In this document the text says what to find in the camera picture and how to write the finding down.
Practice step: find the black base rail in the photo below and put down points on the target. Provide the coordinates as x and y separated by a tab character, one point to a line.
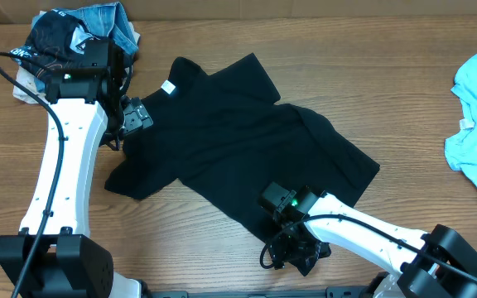
329	292

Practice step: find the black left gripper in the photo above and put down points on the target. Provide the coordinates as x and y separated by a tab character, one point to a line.
137	115

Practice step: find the folded blue jeans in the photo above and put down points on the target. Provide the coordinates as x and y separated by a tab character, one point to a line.
106	25

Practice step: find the black patterned folded shirt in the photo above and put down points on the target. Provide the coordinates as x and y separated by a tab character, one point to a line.
52	43

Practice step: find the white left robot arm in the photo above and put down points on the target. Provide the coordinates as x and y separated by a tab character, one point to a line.
52	254

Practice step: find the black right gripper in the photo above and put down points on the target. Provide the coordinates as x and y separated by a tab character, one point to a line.
284	254

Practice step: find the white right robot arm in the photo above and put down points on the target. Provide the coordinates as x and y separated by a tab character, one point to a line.
414	263

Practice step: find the black t-shirt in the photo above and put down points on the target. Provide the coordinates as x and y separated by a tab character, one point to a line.
227	136

